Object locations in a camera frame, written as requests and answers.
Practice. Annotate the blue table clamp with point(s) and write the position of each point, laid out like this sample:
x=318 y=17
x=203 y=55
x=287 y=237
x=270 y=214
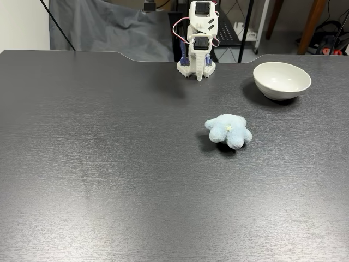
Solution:
x=208 y=60
x=184 y=56

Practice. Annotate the white ceramic bowl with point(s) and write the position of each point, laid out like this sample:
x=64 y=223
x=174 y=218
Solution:
x=282 y=80

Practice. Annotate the thick wooden leg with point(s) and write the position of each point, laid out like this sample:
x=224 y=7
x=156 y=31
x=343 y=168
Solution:
x=310 y=27

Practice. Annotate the thin black pole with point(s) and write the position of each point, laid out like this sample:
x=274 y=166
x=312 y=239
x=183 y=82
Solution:
x=58 y=26

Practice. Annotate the thin wooden leg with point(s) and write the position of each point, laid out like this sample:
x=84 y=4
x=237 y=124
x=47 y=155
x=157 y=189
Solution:
x=273 y=19

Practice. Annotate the black vacuum cleaner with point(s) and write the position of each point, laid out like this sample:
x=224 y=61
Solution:
x=327 y=41

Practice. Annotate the black stand pole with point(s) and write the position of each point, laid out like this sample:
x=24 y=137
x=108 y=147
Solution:
x=245 y=32

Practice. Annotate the skyblue plush doll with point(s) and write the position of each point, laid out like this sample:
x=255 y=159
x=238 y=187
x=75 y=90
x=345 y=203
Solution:
x=227 y=131

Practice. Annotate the small black device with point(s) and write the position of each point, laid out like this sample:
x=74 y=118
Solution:
x=149 y=6

